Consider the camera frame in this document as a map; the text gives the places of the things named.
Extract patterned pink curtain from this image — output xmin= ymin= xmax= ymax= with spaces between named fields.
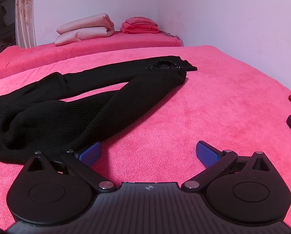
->
xmin=15 ymin=0 xmax=37 ymax=49

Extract stack of folded pink cloths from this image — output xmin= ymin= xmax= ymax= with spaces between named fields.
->
xmin=120 ymin=17 xmax=160 ymax=34

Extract pale pink folded quilt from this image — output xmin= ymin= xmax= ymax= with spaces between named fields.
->
xmin=55 ymin=13 xmax=115 ymax=47

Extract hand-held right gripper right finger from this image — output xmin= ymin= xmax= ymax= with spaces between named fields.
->
xmin=181 ymin=141 xmax=274 ymax=195

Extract pink bed sheet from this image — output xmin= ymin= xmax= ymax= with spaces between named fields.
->
xmin=0 ymin=32 xmax=185 ymax=82

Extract dark lace bed trim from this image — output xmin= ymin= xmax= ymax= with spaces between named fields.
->
xmin=159 ymin=30 xmax=184 ymax=45

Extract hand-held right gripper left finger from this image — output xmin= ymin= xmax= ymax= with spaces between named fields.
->
xmin=21 ymin=142 xmax=117 ymax=192

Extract black knit pants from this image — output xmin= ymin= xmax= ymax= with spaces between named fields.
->
xmin=0 ymin=56 xmax=198 ymax=164

